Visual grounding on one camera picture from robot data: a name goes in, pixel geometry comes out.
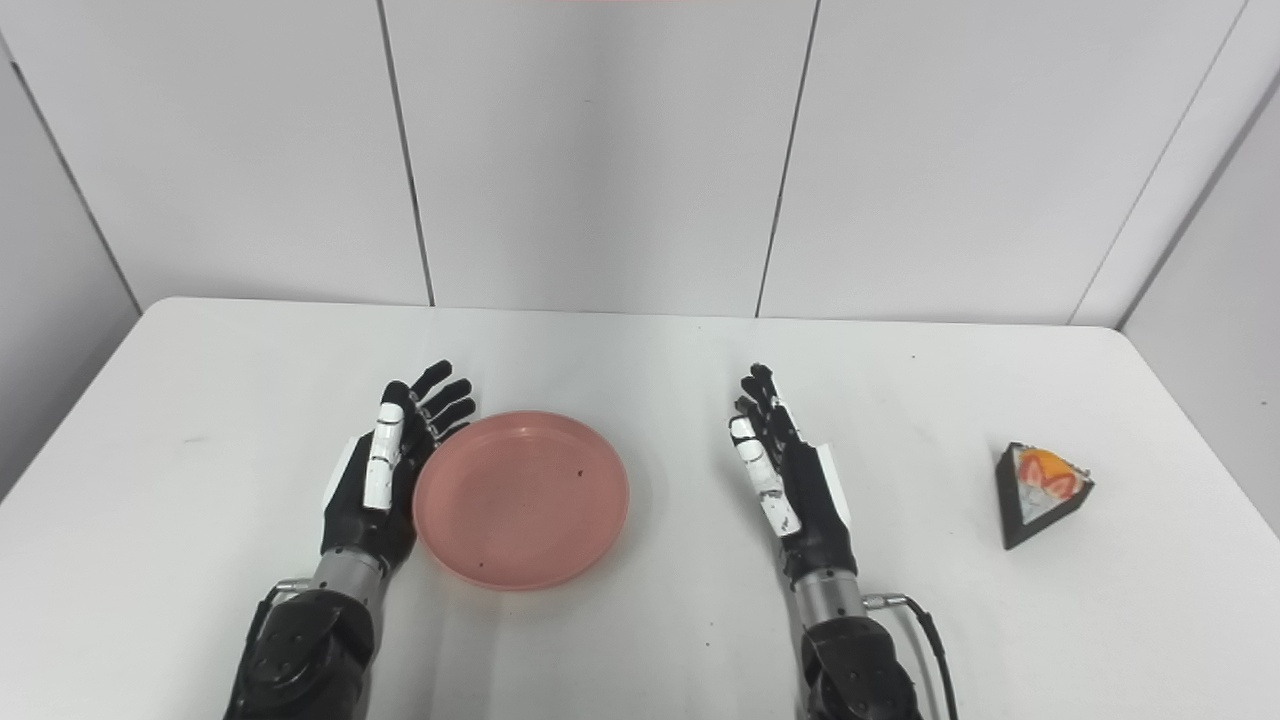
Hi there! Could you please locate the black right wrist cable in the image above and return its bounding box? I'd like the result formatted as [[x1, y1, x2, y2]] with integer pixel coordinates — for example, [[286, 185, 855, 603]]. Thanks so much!
[[862, 593, 959, 720]]

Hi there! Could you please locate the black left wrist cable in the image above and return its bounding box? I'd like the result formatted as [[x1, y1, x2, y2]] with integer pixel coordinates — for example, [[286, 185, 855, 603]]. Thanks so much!
[[240, 578, 313, 661]]

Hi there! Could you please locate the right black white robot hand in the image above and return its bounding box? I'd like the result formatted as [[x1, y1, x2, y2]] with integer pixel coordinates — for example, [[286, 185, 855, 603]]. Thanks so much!
[[729, 363, 859, 591]]

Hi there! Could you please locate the cake slice with fruit topping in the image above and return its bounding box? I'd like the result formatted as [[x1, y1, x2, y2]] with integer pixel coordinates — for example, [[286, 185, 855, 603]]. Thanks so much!
[[997, 442, 1095, 551]]

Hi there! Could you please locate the pink round plate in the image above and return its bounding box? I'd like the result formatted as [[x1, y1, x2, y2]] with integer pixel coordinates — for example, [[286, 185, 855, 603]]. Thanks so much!
[[412, 410, 631, 592]]

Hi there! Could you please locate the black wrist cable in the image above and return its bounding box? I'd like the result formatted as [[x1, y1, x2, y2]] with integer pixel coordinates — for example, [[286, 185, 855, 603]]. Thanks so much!
[[240, 578, 313, 661], [862, 593, 959, 720]]

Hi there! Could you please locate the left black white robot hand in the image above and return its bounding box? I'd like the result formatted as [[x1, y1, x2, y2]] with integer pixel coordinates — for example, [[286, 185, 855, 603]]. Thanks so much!
[[320, 360, 478, 578]]

